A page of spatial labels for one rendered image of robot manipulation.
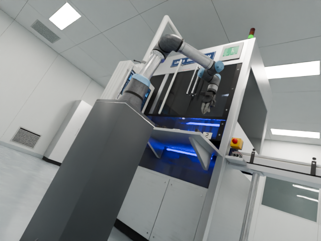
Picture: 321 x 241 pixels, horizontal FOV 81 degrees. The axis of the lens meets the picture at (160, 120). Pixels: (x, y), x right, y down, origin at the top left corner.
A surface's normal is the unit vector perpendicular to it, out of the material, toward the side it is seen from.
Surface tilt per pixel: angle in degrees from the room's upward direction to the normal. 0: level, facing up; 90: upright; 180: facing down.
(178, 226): 90
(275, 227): 90
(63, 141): 90
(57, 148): 90
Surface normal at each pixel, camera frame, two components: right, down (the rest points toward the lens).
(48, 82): 0.74, 0.06
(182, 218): -0.57, -0.47
